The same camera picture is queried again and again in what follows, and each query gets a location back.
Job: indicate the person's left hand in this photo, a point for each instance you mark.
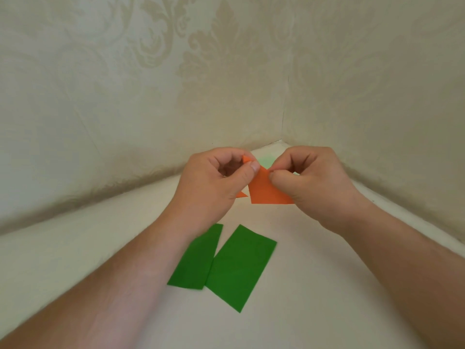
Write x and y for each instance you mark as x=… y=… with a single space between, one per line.
x=203 y=188

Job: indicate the person's right hand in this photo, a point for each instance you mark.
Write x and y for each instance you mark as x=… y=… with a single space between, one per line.
x=319 y=192

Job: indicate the person's right thumb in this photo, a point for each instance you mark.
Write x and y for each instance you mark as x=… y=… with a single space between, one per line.
x=287 y=185

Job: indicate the person's left thumb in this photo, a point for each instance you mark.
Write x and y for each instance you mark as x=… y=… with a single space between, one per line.
x=241 y=179

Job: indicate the orange paper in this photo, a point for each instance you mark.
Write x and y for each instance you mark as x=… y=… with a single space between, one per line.
x=267 y=190

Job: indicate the person's left forearm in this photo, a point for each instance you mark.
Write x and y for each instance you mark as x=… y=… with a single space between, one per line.
x=105 y=287

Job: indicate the person's right forearm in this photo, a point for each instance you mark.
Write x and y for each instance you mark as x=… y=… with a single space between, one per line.
x=407 y=265

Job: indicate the wide green paper sheet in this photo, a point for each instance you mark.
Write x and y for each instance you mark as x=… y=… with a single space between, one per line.
x=239 y=267

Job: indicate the narrow green paper sheet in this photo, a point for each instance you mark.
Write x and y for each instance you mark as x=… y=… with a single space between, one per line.
x=196 y=258

